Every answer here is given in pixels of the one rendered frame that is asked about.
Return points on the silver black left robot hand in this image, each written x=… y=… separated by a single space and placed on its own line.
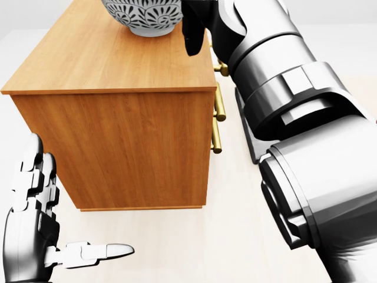
x=28 y=236

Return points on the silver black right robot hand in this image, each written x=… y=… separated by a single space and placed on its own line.
x=224 y=26

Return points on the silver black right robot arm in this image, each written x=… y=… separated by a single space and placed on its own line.
x=309 y=123

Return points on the grey patterned bowl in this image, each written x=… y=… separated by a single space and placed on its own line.
x=144 y=17

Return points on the wooden cabinet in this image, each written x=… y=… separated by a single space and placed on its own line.
x=117 y=141

